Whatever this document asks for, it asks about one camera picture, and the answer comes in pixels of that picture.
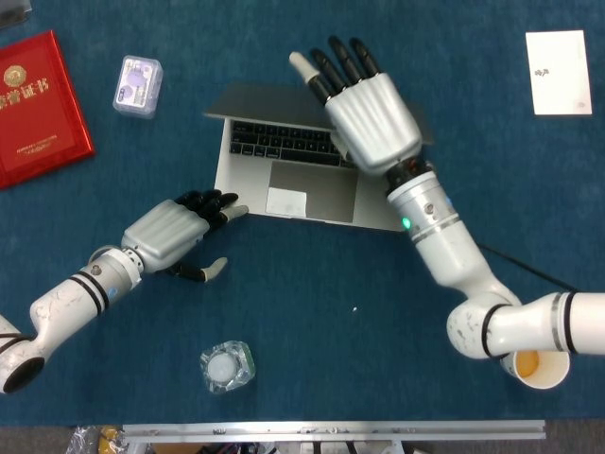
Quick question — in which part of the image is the white paper card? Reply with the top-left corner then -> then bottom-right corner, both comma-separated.
525,29 -> 594,116

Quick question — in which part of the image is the teal table cloth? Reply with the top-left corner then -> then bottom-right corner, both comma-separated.
0,0 -> 605,427

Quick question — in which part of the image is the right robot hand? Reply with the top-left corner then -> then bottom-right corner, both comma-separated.
288,35 -> 424,177

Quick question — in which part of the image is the red certificate folder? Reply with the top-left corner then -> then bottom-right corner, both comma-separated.
0,30 -> 96,191

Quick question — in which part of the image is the clear water bottle green label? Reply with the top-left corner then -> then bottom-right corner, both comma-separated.
199,340 -> 257,393

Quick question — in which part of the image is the aluminium profile rail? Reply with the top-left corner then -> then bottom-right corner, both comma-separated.
121,419 -> 547,445

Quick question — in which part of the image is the black cable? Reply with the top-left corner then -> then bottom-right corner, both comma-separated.
475,242 -> 581,291

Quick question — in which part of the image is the white paper cup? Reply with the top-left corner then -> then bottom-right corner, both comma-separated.
500,350 -> 572,391

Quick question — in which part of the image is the silver laptop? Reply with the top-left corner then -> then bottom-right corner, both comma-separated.
202,83 -> 436,233

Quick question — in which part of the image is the crumpled plastic bag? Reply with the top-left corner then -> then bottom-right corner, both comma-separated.
65,425 -> 125,454

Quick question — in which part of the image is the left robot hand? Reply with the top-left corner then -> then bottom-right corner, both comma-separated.
120,188 -> 251,285

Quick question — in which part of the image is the clear plastic card box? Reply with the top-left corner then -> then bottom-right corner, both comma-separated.
112,55 -> 164,120

